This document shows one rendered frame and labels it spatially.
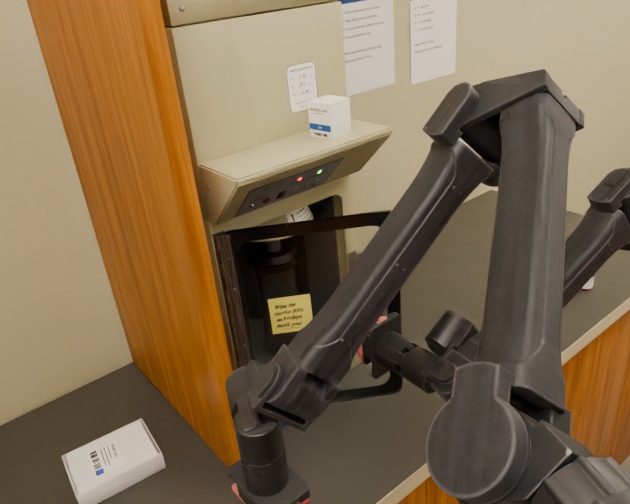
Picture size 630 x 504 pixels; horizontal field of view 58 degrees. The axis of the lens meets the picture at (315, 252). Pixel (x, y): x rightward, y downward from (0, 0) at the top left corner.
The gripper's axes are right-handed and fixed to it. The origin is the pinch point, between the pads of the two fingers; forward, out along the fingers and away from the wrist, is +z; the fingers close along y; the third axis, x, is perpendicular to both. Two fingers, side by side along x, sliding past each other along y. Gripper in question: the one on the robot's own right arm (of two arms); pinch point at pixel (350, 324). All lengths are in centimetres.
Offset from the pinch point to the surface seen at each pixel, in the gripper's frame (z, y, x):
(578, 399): -11, -53, -68
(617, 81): 60, -5, -216
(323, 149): 4.7, 31.0, -0.8
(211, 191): 12.5, 27.2, 15.9
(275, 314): 10.3, 1.7, 8.9
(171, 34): 16, 50, 16
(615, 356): -11, -49, -87
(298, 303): 8.0, 3.4, 5.2
